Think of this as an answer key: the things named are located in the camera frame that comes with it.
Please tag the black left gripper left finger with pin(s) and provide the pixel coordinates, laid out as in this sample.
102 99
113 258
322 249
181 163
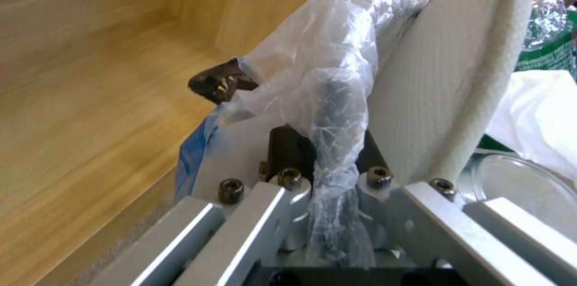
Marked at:
252 218

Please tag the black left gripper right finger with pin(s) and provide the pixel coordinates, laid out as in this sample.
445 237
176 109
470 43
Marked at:
432 225

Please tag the clear plastic bin liner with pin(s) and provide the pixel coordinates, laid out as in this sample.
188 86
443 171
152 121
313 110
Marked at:
329 63

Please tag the blue plastic bag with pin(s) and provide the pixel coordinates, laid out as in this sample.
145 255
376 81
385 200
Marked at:
196 151

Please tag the clear plastic round lid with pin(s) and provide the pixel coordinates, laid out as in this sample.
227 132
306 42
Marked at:
518 181

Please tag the dark brown crumpled wrapper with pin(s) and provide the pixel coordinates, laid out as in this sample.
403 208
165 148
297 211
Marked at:
216 80

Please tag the white crumpled tissue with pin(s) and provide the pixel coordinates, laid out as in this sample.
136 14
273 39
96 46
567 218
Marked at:
536 113

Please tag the green foil snack packet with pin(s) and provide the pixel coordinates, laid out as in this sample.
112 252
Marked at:
547 46

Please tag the light wooden cabinet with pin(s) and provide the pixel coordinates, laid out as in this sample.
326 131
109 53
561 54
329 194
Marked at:
252 2

